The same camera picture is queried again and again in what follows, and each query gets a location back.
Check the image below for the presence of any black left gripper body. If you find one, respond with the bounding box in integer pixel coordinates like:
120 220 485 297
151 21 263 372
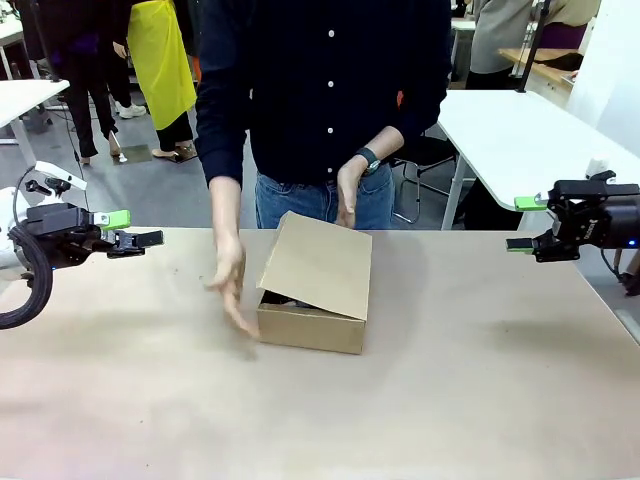
24 202 109 269

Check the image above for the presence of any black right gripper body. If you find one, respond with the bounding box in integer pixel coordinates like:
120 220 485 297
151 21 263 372
547 170 640 261

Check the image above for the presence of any brown cardboard box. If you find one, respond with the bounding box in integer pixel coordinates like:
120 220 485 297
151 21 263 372
255 210 374 355

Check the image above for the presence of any person's left forearm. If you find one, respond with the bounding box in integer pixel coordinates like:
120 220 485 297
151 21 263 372
367 124 405 161

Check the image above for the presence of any person's right forearm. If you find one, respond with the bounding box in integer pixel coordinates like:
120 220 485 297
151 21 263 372
208 174 246 241

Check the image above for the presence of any person's right hand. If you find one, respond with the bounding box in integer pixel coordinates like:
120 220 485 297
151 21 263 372
203 233 261 341

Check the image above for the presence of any person's left hand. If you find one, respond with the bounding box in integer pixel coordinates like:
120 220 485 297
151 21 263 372
334 157 370 230

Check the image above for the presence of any large white table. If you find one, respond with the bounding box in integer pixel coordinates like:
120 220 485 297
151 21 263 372
433 88 609 231

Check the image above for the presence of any black metal chair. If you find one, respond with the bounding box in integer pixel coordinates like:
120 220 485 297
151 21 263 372
392 134 459 224

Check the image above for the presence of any wooden table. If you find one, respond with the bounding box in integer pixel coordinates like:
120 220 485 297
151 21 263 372
498 47 584 92

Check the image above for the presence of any white table with grey leg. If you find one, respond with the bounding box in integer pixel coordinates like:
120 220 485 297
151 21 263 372
0 78 71 174

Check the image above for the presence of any black stand pole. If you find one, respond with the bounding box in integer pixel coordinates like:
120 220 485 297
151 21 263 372
514 0 552 95

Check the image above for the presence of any person in yellow apron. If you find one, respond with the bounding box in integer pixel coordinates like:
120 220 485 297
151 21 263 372
127 0 200 162

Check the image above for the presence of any black wrist watch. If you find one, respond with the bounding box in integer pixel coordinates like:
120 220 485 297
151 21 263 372
355 146 382 176

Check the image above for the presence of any person in grey top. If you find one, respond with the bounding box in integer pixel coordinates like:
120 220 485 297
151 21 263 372
469 0 601 91

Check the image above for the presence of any person in black clothes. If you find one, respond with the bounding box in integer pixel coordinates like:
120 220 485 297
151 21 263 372
19 0 136 166

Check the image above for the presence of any person in dark navy shirt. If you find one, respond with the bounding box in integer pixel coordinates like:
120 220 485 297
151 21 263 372
193 0 454 230

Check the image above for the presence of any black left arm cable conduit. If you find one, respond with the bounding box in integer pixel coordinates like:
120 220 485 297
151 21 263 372
0 222 55 330

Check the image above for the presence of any black floor cable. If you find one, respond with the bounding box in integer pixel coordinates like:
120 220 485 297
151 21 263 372
62 102 89 184

